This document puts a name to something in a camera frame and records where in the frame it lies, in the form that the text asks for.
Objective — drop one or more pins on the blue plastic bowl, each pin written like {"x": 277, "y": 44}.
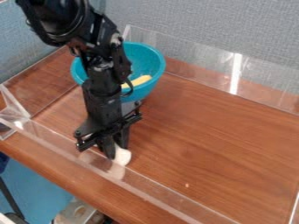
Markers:
{"x": 147, "y": 62}

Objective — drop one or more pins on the yellow toy banana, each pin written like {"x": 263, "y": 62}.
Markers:
{"x": 138, "y": 81}

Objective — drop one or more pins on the white and brown toy mushroom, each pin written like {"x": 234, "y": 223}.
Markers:
{"x": 123, "y": 157}

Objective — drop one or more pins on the clear acrylic barrier wall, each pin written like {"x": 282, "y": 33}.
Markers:
{"x": 215, "y": 149}

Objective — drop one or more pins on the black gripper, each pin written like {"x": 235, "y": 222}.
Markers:
{"x": 110, "y": 119}

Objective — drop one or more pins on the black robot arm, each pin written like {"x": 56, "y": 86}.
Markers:
{"x": 70, "y": 23}

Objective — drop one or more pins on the grey metal base below table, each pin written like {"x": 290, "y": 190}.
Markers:
{"x": 79, "y": 213}

